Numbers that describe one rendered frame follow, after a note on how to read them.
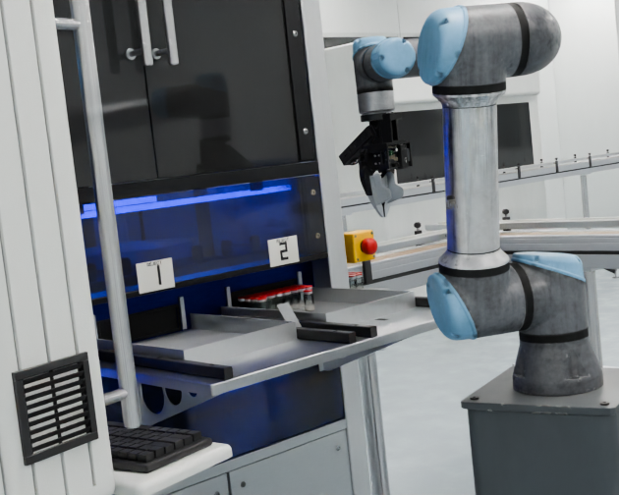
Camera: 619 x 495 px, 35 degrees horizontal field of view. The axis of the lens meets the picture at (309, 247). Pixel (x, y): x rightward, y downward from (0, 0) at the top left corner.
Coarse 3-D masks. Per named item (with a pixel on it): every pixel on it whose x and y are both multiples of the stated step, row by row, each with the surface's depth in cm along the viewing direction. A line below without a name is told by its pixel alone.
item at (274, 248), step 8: (272, 240) 219; (280, 240) 221; (288, 240) 222; (296, 240) 224; (272, 248) 219; (280, 248) 221; (288, 248) 222; (296, 248) 224; (272, 256) 219; (280, 256) 221; (288, 256) 222; (296, 256) 224; (272, 264) 219; (280, 264) 221
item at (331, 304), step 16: (320, 288) 233; (336, 288) 229; (320, 304) 228; (336, 304) 226; (352, 304) 223; (368, 304) 203; (384, 304) 206; (400, 304) 209; (320, 320) 196; (336, 320) 197; (352, 320) 199
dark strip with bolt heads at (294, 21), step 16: (288, 0) 223; (288, 16) 223; (288, 32) 223; (288, 48) 224; (304, 64) 226; (304, 80) 226; (304, 96) 226; (304, 112) 226; (304, 128) 226; (304, 144) 226
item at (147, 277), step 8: (136, 264) 196; (144, 264) 197; (152, 264) 198; (160, 264) 200; (168, 264) 201; (144, 272) 197; (152, 272) 198; (160, 272) 200; (168, 272) 201; (144, 280) 197; (152, 280) 198; (168, 280) 201; (144, 288) 197; (152, 288) 198; (160, 288) 200
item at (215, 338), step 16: (192, 320) 214; (208, 320) 210; (224, 320) 205; (240, 320) 201; (256, 320) 197; (272, 320) 194; (160, 336) 209; (176, 336) 207; (192, 336) 205; (208, 336) 203; (224, 336) 201; (240, 336) 180; (256, 336) 183; (272, 336) 186; (288, 336) 188; (144, 352) 181; (160, 352) 178; (176, 352) 174; (192, 352) 173; (208, 352) 176; (224, 352) 178; (240, 352) 180
